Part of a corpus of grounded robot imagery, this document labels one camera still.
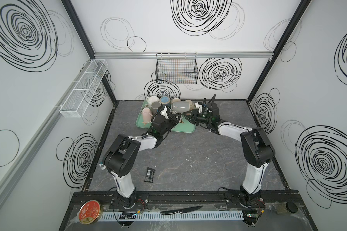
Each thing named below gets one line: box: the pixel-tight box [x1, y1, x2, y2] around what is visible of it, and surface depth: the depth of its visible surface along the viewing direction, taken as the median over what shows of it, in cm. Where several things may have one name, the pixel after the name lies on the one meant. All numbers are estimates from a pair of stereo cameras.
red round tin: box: [78, 199, 102, 226], surface depth 69 cm
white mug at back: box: [146, 95, 160, 106], surface depth 113 cm
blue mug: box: [159, 96, 171, 104], surface depth 108 cm
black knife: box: [160, 205, 203, 216], surface depth 72 cm
